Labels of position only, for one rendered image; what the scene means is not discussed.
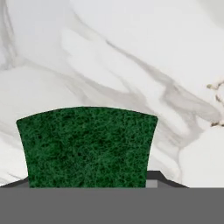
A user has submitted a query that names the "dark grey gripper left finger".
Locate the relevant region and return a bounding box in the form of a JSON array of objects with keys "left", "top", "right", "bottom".
[{"left": 0, "top": 178, "right": 31, "bottom": 189}]

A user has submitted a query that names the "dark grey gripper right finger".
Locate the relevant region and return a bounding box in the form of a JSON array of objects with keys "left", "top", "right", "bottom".
[{"left": 144, "top": 171, "right": 189, "bottom": 189}]

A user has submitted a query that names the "green scrubbing sponge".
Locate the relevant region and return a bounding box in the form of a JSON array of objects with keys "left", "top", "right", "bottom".
[{"left": 16, "top": 106, "right": 159, "bottom": 189}]

